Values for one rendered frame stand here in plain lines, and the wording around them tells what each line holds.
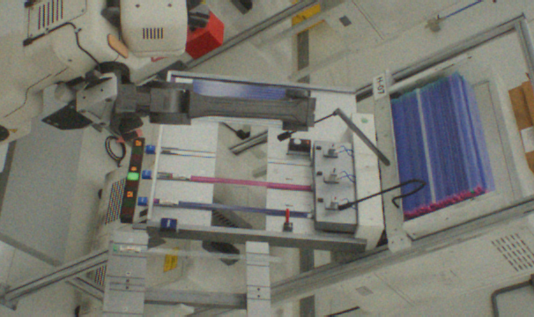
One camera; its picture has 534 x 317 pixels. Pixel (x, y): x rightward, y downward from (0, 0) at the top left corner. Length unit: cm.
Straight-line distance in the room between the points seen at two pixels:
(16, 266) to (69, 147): 68
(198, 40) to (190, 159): 72
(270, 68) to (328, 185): 146
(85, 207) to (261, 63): 118
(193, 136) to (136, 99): 94
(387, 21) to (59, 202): 195
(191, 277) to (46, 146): 70
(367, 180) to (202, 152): 58
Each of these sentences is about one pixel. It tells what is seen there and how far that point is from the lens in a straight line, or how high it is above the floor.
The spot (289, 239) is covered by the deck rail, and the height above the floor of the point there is 105.
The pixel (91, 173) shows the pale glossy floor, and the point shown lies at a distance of 341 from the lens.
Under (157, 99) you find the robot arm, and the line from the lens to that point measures 173.
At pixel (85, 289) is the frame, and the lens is 272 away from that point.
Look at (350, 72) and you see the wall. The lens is 535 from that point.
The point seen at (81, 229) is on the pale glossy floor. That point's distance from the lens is 325.
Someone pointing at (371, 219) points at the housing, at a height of 129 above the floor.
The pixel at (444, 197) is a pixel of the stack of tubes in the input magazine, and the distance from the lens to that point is 237.
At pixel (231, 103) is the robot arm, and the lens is 180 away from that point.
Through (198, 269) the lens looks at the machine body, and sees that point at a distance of 271.
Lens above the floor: 220
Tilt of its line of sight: 28 degrees down
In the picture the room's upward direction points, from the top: 66 degrees clockwise
